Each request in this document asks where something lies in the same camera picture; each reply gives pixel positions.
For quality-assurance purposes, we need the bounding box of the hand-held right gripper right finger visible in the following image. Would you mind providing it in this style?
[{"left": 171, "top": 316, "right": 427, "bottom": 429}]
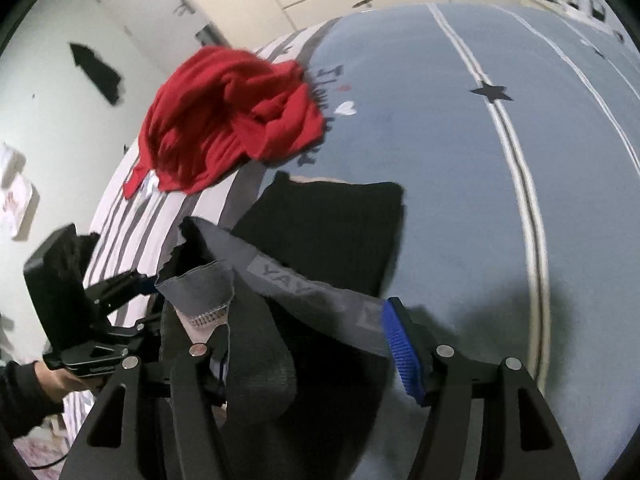
[{"left": 381, "top": 297, "right": 581, "bottom": 480}]

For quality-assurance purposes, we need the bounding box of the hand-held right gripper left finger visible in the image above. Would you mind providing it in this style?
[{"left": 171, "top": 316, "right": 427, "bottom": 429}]
[{"left": 59, "top": 342, "right": 236, "bottom": 480}]

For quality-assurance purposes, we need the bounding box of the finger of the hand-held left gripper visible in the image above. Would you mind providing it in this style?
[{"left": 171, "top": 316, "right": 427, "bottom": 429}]
[
  {"left": 102, "top": 311, "right": 164, "bottom": 342},
  {"left": 85, "top": 269, "right": 157, "bottom": 309}
]

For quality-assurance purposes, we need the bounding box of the grey garment with waistband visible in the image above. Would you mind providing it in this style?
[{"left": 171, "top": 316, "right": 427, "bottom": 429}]
[{"left": 154, "top": 216, "right": 401, "bottom": 480}]

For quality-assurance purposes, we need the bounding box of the black garment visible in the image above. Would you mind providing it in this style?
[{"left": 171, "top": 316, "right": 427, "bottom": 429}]
[{"left": 231, "top": 171, "right": 407, "bottom": 301}]

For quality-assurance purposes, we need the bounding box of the person's left forearm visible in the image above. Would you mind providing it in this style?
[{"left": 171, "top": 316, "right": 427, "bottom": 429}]
[{"left": 0, "top": 360, "right": 66, "bottom": 441}]

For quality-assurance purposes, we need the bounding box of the person's left hand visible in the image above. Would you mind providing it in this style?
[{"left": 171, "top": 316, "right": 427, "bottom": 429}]
[{"left": 32, "top": 360, "right": 108, "bottom": 406}]

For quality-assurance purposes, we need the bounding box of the striped star print blanket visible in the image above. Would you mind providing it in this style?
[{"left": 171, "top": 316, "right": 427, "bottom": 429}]
[{"left": 10, "top": 2, "right": 640, "bottom": 480}]

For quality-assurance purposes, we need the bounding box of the red garment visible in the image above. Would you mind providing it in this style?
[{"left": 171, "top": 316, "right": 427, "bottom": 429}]
[{"left": 122, "top": 45, "right": 326, "bottom": 200}]

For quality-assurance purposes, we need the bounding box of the white paper wall picture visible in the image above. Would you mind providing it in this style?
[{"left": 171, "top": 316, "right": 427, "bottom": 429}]
[{"left": 0, "top": 142, "right": 41, "bottom": 241}]

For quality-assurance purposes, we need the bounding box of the black cable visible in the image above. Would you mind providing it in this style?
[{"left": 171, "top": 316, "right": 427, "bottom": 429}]
[{"left": 27, "top": 450, "right": 73, "bottom": 472}]

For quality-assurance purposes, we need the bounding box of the dark cloth hanging on wall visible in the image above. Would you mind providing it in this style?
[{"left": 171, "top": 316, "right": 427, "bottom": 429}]
[{"left": 69, "top": 41, "right": 124, "bottom": 107}]

